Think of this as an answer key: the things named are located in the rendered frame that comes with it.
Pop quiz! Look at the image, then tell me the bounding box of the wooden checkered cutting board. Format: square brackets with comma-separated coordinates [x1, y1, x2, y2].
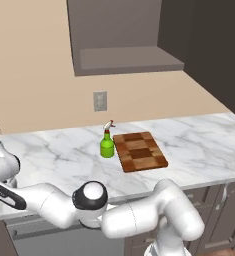
[112, 131, 170, 174]

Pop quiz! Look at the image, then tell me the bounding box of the brown lower drawer front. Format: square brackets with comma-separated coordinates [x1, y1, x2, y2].
[123, 229, 158, 256]

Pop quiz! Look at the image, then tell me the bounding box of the grey wall outlet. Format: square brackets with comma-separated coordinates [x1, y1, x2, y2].
[92, 90, 109, 113]

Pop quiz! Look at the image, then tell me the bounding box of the green spray bottle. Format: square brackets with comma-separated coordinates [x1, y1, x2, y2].
[99, 119, 117, 159]

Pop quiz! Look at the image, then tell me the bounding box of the brown cabinet drawer front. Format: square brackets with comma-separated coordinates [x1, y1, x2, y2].
[183, 185, 213, 210]

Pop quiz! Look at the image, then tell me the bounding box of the silver cabinet door handle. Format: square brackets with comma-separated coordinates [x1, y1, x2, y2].
[219, 182, 230, 211]

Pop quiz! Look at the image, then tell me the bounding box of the grey dishwasher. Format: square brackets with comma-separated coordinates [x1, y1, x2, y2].
[5, 214, 126, 256]

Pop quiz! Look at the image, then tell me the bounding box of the tall dark cabinet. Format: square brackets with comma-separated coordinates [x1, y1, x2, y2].
[156, 0, 235, 123]

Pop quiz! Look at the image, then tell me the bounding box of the open grey wall cabinet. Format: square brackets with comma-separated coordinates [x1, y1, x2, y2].
[66, 0, 186, 78]

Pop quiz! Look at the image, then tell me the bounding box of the dishwasher handle bar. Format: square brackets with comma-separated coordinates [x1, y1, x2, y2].
[13, 223, 83, 238]

